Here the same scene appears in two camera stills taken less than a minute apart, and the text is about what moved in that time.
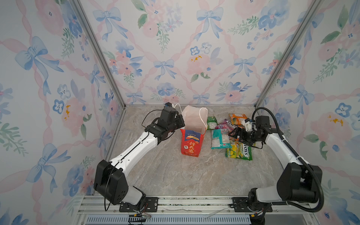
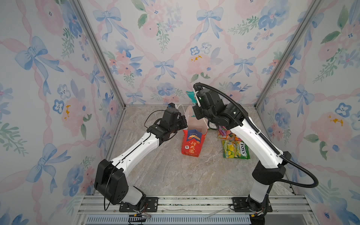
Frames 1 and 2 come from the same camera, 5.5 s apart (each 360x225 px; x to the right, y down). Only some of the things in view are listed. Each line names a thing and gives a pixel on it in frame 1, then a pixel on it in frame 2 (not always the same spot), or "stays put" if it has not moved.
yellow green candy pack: x=239 y=150 stays put
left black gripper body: x=177 y=124 stays put
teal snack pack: x=220 y=138 -> x=192 y=96
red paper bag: x=192 y=134 stays put
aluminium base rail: x=189 y=211 stays put
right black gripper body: x=247 y=137 -> x=199 y=114
